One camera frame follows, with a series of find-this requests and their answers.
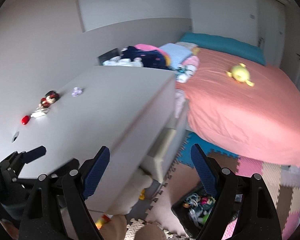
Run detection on colourful ring ball toy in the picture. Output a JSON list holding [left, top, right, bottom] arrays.
[[183, 193, 201, 208]]

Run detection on red heart toy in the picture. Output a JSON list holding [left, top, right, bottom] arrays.
[[21, 115, 31, 125]]

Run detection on crumpled white paper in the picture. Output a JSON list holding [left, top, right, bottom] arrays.
[[31, 107, 50, 118]]

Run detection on colourful foam floor mat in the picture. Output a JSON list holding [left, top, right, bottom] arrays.
[[126, 133, 300, 239]]

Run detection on black toy storage bin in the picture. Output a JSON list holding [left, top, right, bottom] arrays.
[[171, 182, 243, 239]]

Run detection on two doll figurines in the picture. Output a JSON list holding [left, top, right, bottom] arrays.
[[39, 90, 60, 108]]

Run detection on purple flower hair clip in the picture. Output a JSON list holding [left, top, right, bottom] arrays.
[[71, 87, 83, 97]]

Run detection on pink bed mattress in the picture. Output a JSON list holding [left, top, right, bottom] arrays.
[[176, 48, 300, 167]]

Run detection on white desk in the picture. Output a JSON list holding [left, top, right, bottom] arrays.
[[0, 66, 175, 212]]

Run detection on black box on desk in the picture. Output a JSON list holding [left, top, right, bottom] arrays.
[[98, 48, 120, 66]]

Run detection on yellow duck plush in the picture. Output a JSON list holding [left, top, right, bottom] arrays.
[[226, 63, 255, 87]]

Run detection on teal pillow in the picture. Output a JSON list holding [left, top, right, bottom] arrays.
[[180, 32, 266, 66]]

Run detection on pile of folded clothes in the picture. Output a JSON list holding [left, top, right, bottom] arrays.
[[103, 42, 200, 83]]

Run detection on wardrobe doors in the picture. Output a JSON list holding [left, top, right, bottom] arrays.
[[257, 0, 300, 83]]

